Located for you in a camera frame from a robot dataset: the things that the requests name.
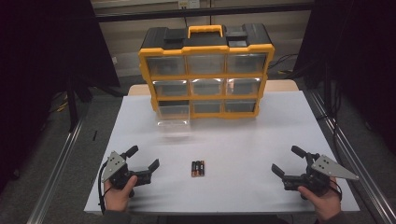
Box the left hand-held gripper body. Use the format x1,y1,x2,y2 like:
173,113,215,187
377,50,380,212
101,150,153,190

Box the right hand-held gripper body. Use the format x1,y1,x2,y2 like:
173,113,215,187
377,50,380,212
282,152,360,197

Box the clear plastic drawer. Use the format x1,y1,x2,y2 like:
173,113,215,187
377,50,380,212
156,101,191,138

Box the yellow and black organizer cabinet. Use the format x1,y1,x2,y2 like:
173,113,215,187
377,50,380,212
137,23,276,120

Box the person's left hand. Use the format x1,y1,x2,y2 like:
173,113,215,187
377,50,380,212
104,175,138,212

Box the person's right hand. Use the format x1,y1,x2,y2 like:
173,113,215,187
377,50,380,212
297,178,342,222

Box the black metal stand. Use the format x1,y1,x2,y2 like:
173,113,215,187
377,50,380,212
65,69,94,133

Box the black curtain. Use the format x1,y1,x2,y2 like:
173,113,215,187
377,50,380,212
292,0,396,157
0,0,121,194

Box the grid of clear drawers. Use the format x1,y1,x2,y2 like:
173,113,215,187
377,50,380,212
146,52,268,114

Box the black horizontal bar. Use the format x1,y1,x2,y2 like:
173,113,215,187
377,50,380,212
94,3,314,23

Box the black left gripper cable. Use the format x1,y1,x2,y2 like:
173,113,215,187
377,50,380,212
97,161,109,216

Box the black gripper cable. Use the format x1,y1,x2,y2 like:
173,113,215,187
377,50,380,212
97,161,109,216
329,179,344,202

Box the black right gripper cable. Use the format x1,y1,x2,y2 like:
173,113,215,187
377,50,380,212
329,179,344,202

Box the aluminium floor rail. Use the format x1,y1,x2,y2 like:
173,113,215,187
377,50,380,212
306,89,396,224
26,119,84,224

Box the yellow floor cable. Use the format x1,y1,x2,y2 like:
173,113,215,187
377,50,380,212
49,92,70,114

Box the black floor cables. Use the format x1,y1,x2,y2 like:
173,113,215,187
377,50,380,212
266,53,301,77

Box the white wall outlet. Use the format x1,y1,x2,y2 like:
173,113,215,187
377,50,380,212
177,0,201,9

